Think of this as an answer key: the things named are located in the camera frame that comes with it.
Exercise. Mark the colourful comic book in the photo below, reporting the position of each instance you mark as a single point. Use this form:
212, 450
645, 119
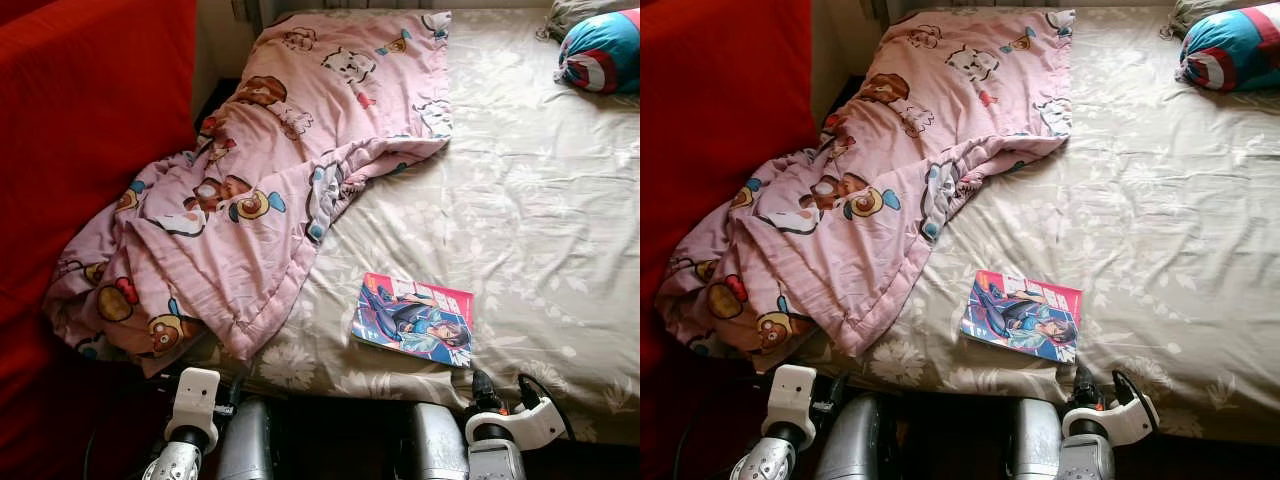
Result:
410, 320
1020, 315

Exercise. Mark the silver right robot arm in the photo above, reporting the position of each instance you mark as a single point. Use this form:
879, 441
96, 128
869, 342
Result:
1085, 462
497, 462

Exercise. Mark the silver right robot leg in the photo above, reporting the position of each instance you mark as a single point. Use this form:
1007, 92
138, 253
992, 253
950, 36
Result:
1035, 445
435, 445

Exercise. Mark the bed with beige floral sheet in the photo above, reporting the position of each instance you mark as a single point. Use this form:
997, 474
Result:
1160, 220
540, 220

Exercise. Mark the pink cartoon print quilt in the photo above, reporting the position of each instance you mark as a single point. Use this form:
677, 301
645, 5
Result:
300, 150
920, 150

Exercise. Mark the large red cushion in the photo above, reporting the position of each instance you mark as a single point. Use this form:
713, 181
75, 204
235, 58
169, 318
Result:
720, 120
90, 150

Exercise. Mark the blue red star bolster pillow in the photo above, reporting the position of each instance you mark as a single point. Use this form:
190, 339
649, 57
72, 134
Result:
1235, 50
605, 50

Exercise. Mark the grey pillow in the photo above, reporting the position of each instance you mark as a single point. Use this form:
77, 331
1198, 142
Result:
575, 12
1195, 12

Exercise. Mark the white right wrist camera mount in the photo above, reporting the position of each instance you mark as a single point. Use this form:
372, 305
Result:
520, 425
1125, 420

